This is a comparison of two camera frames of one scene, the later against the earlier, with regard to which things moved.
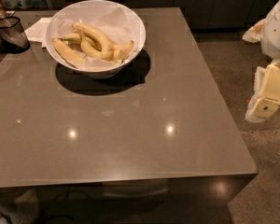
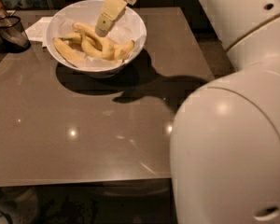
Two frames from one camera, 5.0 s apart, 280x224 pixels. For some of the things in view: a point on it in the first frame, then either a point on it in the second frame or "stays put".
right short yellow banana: (121, 51) stays put
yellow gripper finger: (271, 88) -> (116, 2)
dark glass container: (7, 35) stays put
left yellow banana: (68, 52) stays put
